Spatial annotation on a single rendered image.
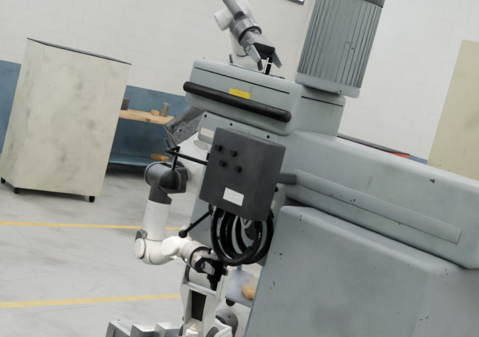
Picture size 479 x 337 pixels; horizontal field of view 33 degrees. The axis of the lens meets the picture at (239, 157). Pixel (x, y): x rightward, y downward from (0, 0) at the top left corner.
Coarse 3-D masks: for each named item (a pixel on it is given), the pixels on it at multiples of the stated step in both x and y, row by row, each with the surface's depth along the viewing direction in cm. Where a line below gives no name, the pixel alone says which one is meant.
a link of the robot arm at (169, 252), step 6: (168, 240) 284; (174, 240) 281; (162, 246) 287; (168, 246) 283; (174, 246) 280; (180, 246) 280; (162, 252) 287; (168, 252) 283; (174, 252) 280; (168, 258) 288; (174, 258) 290
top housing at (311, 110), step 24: (192, 72) 263; (216, 72) 255; (240, 72) 249; (192, 96) 262; (240, 96) 247; (264, 96) 240; (288, 96) 234; (312, 96) 238; (336, 96) 247; (240, 120) 247; (264, 120) 240; (312, 120) 241; (336, 120) 249
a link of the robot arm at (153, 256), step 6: (150, 240) 305; (156, 240) 307; (150, 246) 302; (156, 246) 303; (150, 252) 299; (156, 252) 296; (144, 258) 302; (150, 258) 299; (156, 258) 296; (162, 258) 293; (150, 264) 302; (156, 264) 299; (162, 264) 299
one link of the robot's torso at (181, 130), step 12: (192, 108) 317; (180, 120) 315; (192, 120) 314; (168, 132) 315; (180, 132) 312; (192, 132) 311; (168, 144) 309; (180, 144) 309; (192, 144) 308; (192, 156) 305; (204, 156) 304; (192, 168) 304; (192, 180) 310
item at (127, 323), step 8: (128, 320) 272; (136, 320) 274; (144, 320) 276; (112, 328) 265; (120, 328) 262; (128, 328) 264; (112, 336) 264; (120, 336) 262; (128, 336) 258; (176, 336) 256; (184, 336) 258
